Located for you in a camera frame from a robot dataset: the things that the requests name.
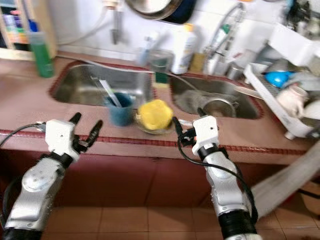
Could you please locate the dark blue cup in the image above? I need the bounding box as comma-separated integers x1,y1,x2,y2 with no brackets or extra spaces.
105,93,135,127

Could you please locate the dirty steel pot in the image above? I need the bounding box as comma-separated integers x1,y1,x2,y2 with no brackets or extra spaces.
200,97,238,120

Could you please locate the stainless steel sink basin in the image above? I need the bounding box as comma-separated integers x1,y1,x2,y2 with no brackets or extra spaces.
50,62,156,108
167,75,265,121

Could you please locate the plain yellow sponge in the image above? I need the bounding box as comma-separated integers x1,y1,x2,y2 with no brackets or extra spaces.
189,52,206,73

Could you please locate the wooden spatula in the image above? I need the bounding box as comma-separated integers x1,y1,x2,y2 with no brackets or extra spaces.
232,85,265,99

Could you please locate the green yellow sponge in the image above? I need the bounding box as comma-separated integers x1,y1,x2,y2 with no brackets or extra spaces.
154,72,170,85

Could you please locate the steel cup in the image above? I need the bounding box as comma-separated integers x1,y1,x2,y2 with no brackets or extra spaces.
225,62,246,81

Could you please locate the white detergent bottle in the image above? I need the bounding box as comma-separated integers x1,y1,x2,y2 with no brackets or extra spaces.
171,23,198,76

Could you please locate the chrome sink faucet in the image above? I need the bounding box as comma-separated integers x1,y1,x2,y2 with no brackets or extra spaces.
202,2,246,61

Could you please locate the white dish rack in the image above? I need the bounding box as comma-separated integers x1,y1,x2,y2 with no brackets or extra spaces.
244,22,320,141

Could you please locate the white bottle green cap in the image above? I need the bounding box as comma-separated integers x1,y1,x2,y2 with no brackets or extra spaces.
210,22,236,66

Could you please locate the green liquid plastic bottle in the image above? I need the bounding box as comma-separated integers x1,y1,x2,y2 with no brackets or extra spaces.
27,20,55,79

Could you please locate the clear plastic mug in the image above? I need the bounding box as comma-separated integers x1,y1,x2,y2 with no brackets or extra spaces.
136,45,152,68

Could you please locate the bright blue bowl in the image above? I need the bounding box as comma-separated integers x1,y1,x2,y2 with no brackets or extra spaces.
264,71,295,89

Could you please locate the ribbed steel bowl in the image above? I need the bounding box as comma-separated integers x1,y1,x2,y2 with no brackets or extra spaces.
260,59,298,76

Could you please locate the cream ceramic jug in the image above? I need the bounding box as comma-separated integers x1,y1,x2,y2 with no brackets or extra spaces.
276,84,310,118

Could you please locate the hanging dark pan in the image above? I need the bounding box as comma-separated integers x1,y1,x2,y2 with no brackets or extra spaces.
162,0,198,25

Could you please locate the hanging white cloth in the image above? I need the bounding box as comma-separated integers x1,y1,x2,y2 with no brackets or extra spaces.
250,150,320,218

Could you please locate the light wooden countertop rack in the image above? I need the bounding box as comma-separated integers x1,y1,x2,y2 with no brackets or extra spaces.
0,0,57,62

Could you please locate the hanging steel pan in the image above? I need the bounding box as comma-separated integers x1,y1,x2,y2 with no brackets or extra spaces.
125,0,181,21

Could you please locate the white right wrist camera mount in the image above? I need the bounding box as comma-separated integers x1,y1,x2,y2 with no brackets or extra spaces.
192,115,220,156

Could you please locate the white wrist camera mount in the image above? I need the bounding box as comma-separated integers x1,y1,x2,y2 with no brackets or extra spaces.
192,115,220,156
45,119,81,162

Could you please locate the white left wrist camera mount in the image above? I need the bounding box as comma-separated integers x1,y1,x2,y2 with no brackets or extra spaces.
45,119,81,162

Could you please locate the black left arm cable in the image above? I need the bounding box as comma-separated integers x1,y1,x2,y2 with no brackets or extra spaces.
0,122,48,231

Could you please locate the grey wall tap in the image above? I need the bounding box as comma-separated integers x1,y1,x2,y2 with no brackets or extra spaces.
111,7,124,46

